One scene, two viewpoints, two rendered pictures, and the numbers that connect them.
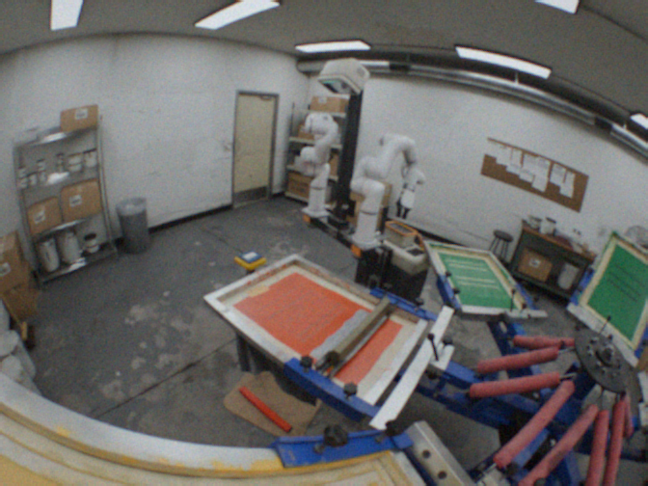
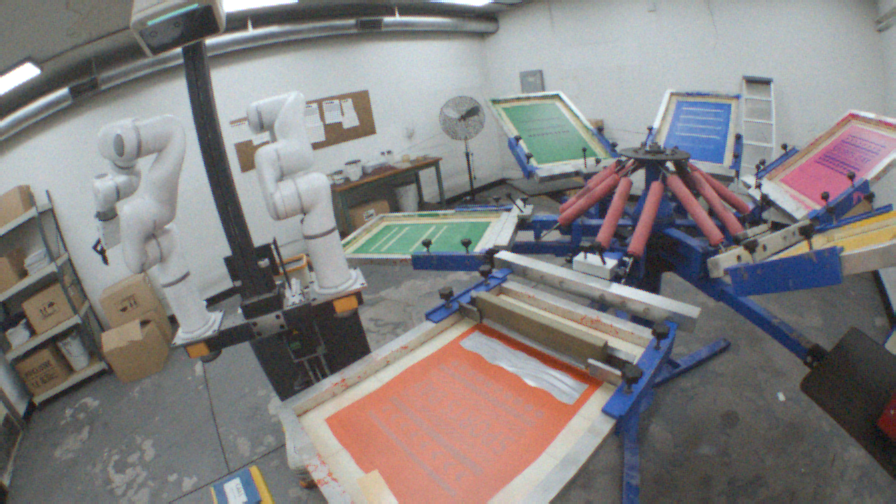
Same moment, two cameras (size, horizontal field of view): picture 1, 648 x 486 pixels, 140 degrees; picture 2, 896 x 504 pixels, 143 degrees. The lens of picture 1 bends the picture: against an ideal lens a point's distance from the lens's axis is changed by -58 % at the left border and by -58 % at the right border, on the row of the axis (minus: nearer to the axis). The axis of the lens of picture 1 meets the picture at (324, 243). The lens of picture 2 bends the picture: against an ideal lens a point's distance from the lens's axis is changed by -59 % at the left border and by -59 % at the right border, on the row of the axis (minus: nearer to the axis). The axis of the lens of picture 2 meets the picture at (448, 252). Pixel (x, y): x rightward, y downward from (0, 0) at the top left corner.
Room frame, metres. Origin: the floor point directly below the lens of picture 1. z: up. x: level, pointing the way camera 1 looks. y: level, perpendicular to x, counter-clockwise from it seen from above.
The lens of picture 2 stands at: (0.70, 0.52, 1.55)
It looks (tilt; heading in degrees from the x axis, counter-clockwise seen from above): 23 degrees down; 289
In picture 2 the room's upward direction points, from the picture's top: 10 degrees counter-clockwise
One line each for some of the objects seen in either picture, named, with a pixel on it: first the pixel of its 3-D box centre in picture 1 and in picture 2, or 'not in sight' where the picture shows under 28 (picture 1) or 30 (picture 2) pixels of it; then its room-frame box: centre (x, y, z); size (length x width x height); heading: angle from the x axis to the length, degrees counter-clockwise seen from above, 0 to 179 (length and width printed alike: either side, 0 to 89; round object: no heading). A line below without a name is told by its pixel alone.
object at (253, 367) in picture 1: (273, 370); not in sight; (0.73, 0.15, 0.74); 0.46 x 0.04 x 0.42; 56
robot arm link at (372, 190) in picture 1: (369, 195); (309, 204); (1.30, -0.19, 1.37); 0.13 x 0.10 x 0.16; 48
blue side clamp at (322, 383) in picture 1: (325, 389); (642, 376); (0.51, -0.06, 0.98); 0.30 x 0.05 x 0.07; 56
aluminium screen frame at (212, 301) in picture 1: (318, 315); (478, 390); (0.87, -0.01, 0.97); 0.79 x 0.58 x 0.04; 56
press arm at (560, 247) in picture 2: (496, 331); (512, 248); (0.90, -0.93, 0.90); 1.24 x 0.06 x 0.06; 176
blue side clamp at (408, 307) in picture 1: (398, 308); (469, 302); (0.97, -0.37, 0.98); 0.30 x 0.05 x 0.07; 56
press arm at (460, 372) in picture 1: (449, 372); (603, 270); (0.56, -0.48, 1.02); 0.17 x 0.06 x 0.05; 56
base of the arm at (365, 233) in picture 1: (368, 225); (327, 256); (1.31, -0.21, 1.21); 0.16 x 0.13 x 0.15; 129
